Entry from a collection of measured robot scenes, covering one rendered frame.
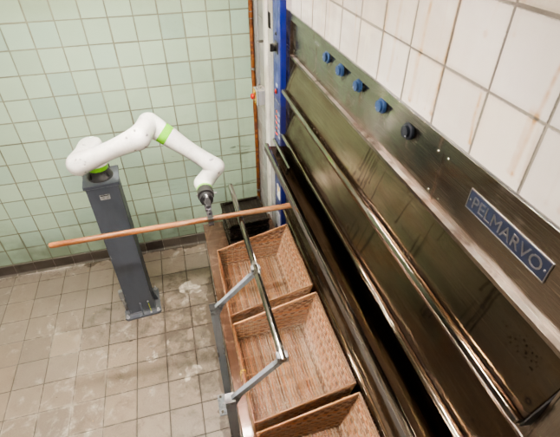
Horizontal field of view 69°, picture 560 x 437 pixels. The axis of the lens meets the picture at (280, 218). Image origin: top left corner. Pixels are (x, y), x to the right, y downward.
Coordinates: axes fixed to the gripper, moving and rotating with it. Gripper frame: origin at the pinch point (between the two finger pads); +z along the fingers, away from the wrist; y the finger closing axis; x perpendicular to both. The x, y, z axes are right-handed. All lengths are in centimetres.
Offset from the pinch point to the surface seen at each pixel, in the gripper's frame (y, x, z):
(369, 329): -21, -43, 100
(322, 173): -34, -52, 24
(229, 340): 61, 0, 34
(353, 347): 22, -51, 79
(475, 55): -110, -52, 102
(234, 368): 61, 0, 52
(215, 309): 23.9, 5.3, 41.1
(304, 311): 48, -43, 35
